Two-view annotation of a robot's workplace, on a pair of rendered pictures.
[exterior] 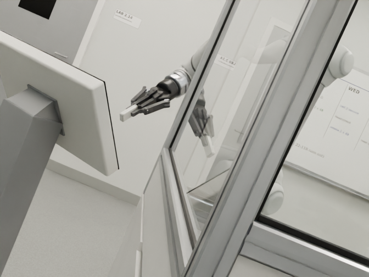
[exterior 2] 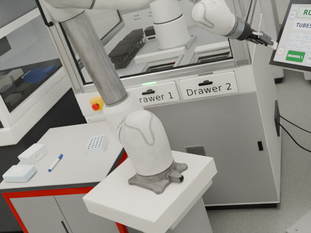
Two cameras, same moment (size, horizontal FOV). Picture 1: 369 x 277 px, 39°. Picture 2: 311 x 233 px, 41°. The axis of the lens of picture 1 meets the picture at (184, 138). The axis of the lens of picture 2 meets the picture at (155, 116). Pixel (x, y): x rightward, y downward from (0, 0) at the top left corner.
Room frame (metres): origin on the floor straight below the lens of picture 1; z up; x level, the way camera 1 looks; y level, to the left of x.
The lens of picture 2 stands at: (3.36, 0.56, 1.74)
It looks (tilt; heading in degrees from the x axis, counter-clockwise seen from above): 25 degrees down; 211
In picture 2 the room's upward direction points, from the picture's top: 19 degrees counter-clockwise
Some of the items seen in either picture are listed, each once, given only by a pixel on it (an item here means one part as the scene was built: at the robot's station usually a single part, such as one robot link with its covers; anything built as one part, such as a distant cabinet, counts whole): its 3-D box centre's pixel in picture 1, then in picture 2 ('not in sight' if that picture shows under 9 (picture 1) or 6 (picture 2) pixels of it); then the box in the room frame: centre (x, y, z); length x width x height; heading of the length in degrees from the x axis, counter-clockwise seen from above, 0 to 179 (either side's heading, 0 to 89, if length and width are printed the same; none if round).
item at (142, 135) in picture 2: not in sight; (145, 139); (2.20, -0.21, 1.00); 0.18 x 0.16 x 0.22; 45
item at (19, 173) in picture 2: not in sight; (19, 173); (2.13, -1.04, 0.78); 0.15 x 0.10 x 0.04; 91
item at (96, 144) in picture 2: not in sight; (96, 144); (1.89, -0.71, 0.78); 0.12 x 0.08 x 0.04; 19
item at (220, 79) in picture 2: not in sight; (208, 85); (1.52, -0.18, 0.87); 0.29 x 0.02 x 0.11; 97
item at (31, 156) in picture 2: not in sight; (33, 154); (1.97, -1.08, 0.79); 0.13 x 0.09 x 0.05; 170
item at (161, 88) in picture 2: not in sight; (152, 94); (1.56, -0.50, 0.87); 0.29 x 0.02 x 0.11; 97
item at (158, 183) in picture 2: not in sight; (159, 170); (2.22, -0.18, 0.86); 0.22 x 0.18 x 0.06; 71
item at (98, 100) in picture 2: not in sight; (97, 103); (1.61, -0.82, 0.88); 0.07 x 0.05 x 0.07; 97
